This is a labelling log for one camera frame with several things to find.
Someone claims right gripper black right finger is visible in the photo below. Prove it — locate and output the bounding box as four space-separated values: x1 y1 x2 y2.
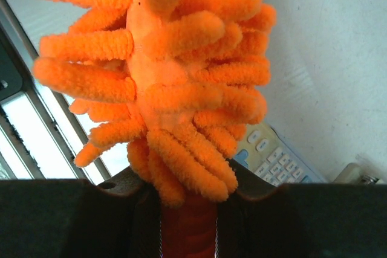
216 161 386 257

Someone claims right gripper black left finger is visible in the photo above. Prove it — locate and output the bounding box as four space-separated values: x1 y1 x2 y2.
1 168 161 257

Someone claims orange microfiber duster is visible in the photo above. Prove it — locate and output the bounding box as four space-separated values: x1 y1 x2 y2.
33 0 276 257

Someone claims gold scientific calculator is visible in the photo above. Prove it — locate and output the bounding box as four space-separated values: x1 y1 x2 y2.
233 122 327 186

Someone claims grey and black stapler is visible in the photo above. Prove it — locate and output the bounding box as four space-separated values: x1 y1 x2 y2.
333 163 386 185

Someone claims aluminium front rail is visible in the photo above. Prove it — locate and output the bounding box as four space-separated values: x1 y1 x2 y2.
1 0 127 184

